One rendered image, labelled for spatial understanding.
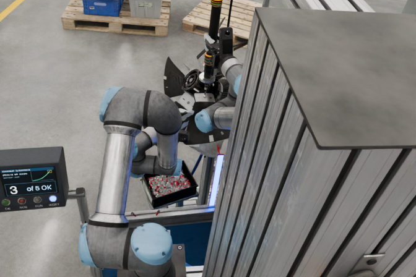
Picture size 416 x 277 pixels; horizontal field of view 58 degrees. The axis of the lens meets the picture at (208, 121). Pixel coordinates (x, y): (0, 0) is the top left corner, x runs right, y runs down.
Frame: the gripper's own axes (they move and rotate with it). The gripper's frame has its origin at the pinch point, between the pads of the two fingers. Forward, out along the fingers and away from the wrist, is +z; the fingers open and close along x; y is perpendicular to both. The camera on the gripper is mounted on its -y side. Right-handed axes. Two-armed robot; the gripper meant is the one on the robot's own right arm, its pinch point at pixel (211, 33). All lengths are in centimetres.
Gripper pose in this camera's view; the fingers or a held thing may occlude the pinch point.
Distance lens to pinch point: 152.6
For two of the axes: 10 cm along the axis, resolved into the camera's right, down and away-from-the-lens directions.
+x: 9.3, -1.6, 3.3
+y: -1.1, 7.4, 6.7
